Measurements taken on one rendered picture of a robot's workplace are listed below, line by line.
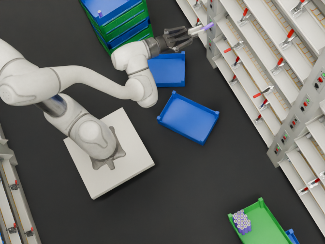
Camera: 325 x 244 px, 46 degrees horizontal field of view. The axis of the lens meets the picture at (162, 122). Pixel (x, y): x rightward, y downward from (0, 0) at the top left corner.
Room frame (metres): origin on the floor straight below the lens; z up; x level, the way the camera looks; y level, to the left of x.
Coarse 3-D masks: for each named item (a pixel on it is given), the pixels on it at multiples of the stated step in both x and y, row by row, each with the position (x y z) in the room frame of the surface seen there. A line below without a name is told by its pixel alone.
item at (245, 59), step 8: (216, 16) 1.07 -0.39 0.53; (224, 16) 1.08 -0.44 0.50; (224, 24) 1.05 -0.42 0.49; (224, 32) 1.01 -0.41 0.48; (232, 32) 0.99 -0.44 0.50; (232, 40) 0.95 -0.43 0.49; (240, 40) 0.93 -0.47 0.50; (240, 48) 0.89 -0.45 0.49; (240, 56) 0.86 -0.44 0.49; (248, 56) 0.84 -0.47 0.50; (248, 64) 0.80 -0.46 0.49; (256, 64) 0.78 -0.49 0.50; (256, 72) 0.75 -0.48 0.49; (256, 80) 0.71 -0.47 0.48; (264, 80) 0.70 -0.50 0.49; (264, 88) 0.66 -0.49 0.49; (272, 96) 0.61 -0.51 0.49; (272, 104) 0.58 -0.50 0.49; (280, 104) 0.57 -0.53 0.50; (280, 112) 0.53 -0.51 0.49; (288, 112) 0.52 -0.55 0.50
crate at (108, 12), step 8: (80, 0) 1.49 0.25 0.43; (88, 0) 1.49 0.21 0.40; (96, 0) 1.48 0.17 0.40; (104, 0) 1.46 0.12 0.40; (112, 0) 1.45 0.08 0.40; (120, 0) 1.43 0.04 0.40; (128, 0) 1.37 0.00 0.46; (136, 0) 1.39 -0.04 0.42; (88, 8) 1.40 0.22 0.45; (96, 8) 1.42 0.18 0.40; (104, 8) 1.41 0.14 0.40; (112, 8) 1.40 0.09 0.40; (120, 8) 1.36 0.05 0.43; (96, 16) 1.31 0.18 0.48; (104, 16) 1.32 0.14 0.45; (112, 16) 1.34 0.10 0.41
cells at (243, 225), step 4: (240, 212) 0.21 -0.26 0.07; (236, 216) 0.19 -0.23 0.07; (240, 216) 0.19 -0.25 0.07; (244, 216) 0.18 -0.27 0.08; (236, 220) 0.17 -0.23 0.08; (240, 220) 0.17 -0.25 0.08; (244, 220) 0.16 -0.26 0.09; (248, 220) 0.16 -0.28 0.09; (236, 224) 0.16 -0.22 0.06; (240, 224) 0.15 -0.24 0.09; (244, 224) 0.14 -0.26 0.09; (248, 224) 0.14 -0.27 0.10; (240, 228) 0.13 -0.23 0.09; (244, 228) 0.13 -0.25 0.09; (248, 228) 0.12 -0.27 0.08; (240, 232) 0.11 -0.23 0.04; (244, 232) 0.11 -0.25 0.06
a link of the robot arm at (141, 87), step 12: (60, 72) 0.73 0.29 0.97; (72, 72) 0.75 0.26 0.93; (84, 72) 0.76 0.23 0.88; (96, 72) 0.79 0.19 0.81; (144, 72) 0.83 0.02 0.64; (60, 84) 0.69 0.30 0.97; (72, 84) 0.72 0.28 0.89; (96, 84) 0.74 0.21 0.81; (108, 84) 0.75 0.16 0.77; (132, 84) 0.78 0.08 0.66; (144, 84) 0.77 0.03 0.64; (120, 96) 0.72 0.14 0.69; (132, 96) 0.73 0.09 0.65; (144, 96) 0.73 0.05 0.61; (156, 96) 0.73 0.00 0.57
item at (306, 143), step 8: (304, 136) 0.40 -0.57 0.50; (304, 144) 0.36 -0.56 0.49; (312, 144) 0.35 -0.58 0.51; (304, 152) 0.33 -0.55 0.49; (312, 152) 0.32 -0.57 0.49; (320, 152) 0.31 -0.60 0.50; (312, 160) 0.29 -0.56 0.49; (320, 160) 0.28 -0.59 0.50; (320, 168) 0.25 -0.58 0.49; (320, 176) 0.22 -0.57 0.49
